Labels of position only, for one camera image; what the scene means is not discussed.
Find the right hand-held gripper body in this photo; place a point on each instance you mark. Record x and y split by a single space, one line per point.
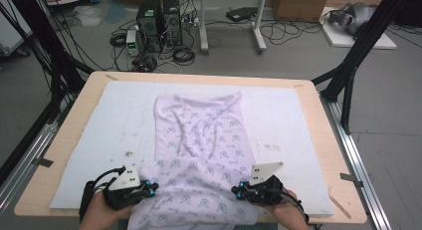
265 190

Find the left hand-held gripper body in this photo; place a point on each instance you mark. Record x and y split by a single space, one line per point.
124 193

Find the lavender printed towel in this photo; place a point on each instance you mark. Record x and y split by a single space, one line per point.
199 140

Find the person's left hand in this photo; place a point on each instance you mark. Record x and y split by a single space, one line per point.
99 213

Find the person's right hand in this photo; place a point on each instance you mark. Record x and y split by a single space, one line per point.
288 216

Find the white foam mat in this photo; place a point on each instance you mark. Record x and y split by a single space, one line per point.
282 123

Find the black tape piece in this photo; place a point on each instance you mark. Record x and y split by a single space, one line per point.
351 179
43 162

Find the white power supply unit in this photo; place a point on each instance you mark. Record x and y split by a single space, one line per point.
132 42

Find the wide black computer tower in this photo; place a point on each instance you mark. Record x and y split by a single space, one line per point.
149 24

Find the white stand leg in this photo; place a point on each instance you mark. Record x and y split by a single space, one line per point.
203 24
259 24

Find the narrow black computer tower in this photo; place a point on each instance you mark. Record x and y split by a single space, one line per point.
172 21

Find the flat black device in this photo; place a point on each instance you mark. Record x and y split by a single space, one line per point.
240 14

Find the clear plastic bag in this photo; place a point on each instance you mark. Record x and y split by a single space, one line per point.
88 16

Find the white floor board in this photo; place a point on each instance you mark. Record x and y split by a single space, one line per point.
375 42

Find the large cardboard box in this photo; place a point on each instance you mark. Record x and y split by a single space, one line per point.
298 6

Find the grey headset device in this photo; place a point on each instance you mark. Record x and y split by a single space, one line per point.
353 16

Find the aluminium rail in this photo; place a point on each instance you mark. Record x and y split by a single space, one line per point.
23 163
358 163

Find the black metal frame strut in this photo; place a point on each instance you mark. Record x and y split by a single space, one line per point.
43 41
361 47

